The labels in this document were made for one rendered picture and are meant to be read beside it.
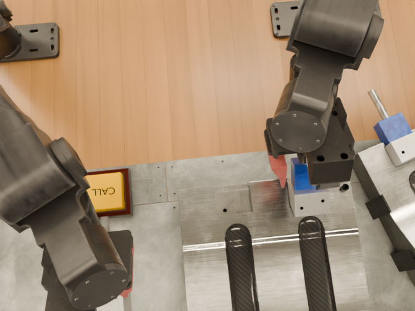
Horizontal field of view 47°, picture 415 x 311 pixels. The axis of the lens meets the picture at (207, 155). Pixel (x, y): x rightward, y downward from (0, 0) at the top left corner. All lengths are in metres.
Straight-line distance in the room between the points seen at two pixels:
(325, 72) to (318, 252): 0.31
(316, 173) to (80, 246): 0.25
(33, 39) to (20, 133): 0.53
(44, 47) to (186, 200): 0.42
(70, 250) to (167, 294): 0.38
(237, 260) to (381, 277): 0.25
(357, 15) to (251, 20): 0.45
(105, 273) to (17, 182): 0.11
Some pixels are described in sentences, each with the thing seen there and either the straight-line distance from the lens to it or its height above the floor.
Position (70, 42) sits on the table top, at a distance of 0.96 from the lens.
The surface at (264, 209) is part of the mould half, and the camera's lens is 0.72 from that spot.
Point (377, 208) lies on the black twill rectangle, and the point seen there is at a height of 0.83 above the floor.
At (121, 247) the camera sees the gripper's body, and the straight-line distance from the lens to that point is 0.59.
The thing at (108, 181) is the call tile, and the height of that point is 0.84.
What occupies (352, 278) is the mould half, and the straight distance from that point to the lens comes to 0.74.
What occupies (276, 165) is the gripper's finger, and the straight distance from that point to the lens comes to 0.61.
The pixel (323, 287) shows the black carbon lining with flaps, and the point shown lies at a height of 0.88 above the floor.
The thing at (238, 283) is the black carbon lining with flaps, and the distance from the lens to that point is 0.72.
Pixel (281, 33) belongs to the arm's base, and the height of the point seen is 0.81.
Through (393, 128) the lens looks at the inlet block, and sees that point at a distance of 0.81.
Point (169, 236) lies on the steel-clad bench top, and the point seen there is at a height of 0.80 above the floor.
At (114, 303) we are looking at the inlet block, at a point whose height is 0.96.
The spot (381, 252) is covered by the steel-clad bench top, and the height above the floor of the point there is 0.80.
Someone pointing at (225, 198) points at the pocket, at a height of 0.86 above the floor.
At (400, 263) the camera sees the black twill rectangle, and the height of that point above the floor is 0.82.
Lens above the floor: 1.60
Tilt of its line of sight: 75 degrees down
